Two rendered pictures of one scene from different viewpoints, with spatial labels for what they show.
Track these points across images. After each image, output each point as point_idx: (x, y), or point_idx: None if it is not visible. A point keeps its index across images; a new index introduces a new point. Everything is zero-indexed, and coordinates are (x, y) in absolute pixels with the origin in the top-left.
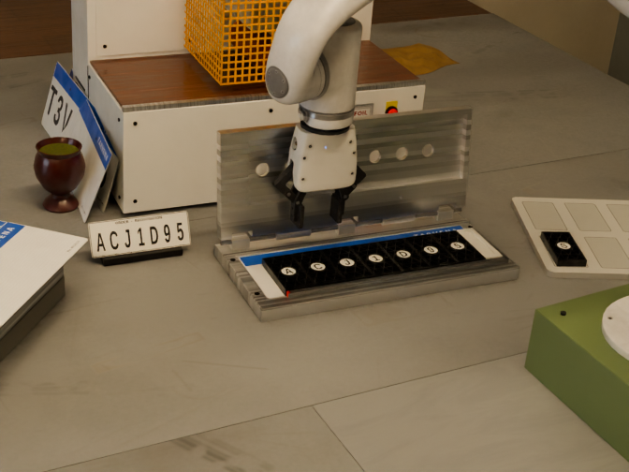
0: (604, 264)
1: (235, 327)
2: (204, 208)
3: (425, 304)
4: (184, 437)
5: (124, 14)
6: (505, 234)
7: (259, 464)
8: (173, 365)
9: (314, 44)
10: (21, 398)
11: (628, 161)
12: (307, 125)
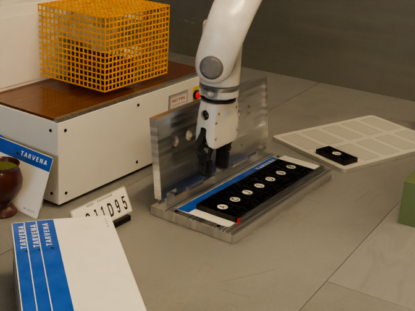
0: (363, 158)
1: (222, 252)
2: (104, 188)
3: (306, 205)
4: None
5: (3, 55)
6: (293, 157)
7: None
8: (218, 287)
9: (242, 34)
10: None
11: (299, 105)
12: (212, 100)
